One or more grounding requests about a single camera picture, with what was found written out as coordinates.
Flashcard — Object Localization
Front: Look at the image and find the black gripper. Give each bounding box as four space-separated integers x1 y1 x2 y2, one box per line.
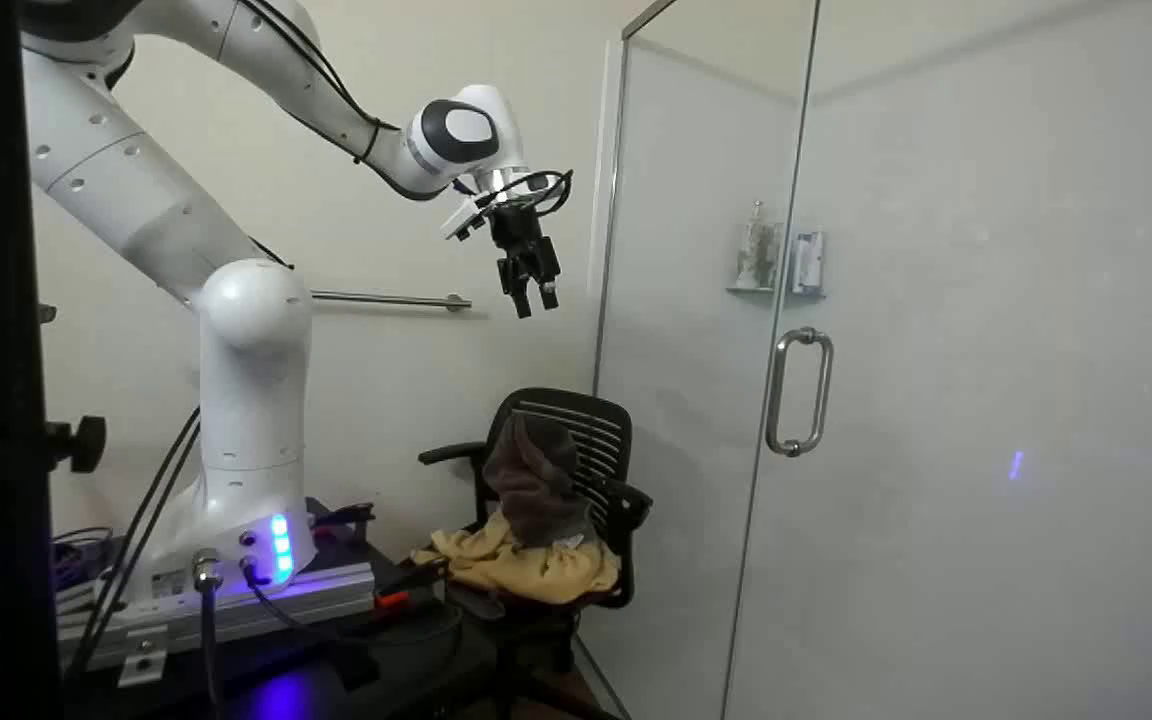
482 194 568 322

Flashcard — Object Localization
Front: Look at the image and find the dark brown towel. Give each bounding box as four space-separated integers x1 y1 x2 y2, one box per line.
478 404 601 546

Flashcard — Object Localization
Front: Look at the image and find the black mesh office chair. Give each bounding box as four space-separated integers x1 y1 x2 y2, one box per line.
417 383 656 720

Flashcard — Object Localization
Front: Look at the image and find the yellow towel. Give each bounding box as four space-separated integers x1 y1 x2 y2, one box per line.
413 512 628 608

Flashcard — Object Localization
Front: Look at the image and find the fixed glass shower panel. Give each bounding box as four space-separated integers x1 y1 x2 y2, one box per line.
578 0 822 720

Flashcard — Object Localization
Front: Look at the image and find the shower shelf with bottles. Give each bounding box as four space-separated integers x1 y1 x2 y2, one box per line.
728 194 833 303

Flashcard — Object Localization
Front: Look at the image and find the orange and black clamp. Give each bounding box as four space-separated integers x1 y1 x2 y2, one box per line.
369 571 450 621

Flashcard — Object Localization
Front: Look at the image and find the black table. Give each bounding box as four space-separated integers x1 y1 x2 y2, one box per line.
0 533 507 720

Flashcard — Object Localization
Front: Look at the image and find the frosted glass shower door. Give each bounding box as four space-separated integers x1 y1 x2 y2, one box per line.
712 0 1152 720

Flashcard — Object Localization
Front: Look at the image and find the metal wall towel bar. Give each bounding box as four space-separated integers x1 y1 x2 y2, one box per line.
307 289 475 319

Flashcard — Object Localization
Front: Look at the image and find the chrome shower door handle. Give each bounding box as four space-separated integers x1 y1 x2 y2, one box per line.
758 322 834 461

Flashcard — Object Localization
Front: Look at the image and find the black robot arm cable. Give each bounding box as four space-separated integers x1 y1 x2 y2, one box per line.
231 0 405 167

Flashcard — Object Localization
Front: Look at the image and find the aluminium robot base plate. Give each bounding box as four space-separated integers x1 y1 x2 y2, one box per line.
53 552 379 671

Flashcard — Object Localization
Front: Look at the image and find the cable with metal connector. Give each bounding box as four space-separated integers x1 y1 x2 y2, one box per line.
186 544 231 720

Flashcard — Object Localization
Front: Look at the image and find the black camera stand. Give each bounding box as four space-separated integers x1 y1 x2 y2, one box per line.
0 0 112 720

